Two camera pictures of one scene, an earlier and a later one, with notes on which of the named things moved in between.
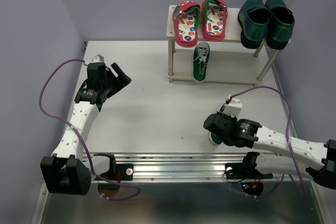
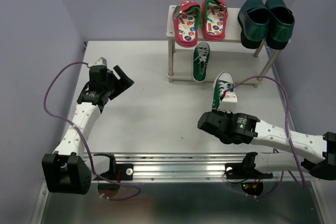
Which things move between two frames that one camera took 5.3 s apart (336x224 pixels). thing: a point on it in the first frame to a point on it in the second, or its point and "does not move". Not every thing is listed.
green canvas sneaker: [214, 139] to [224, 81]
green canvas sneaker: [201, 56] does not move
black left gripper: [119, 85] does not move
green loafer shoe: [253, 19] does not move
